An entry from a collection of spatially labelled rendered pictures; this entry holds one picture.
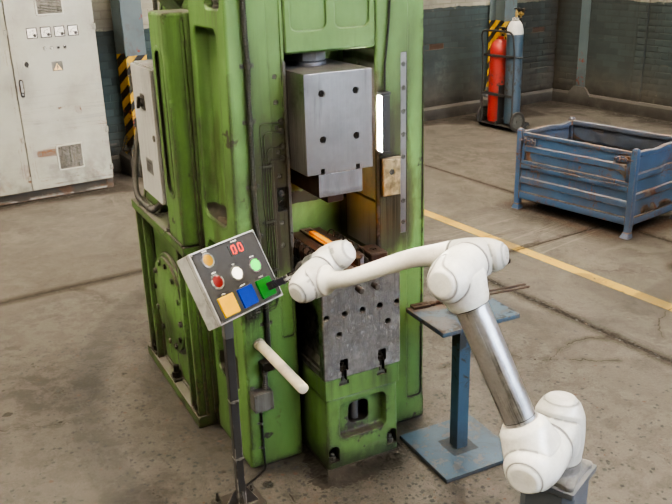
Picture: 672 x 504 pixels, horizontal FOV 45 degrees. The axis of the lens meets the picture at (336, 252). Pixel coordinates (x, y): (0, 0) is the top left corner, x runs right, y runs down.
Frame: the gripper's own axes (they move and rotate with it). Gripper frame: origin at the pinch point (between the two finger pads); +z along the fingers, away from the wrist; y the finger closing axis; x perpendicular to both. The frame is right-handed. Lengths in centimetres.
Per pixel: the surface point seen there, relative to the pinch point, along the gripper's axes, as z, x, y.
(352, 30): -36, 79, 63
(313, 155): -15, 39, 34
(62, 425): 169, -21, -15
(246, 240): 5.4, 19.4, 1.3
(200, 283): 5.9, 11.5, -26.9
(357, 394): 30, -61, 45
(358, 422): 41, -74, 49
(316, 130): -21, 47, 35
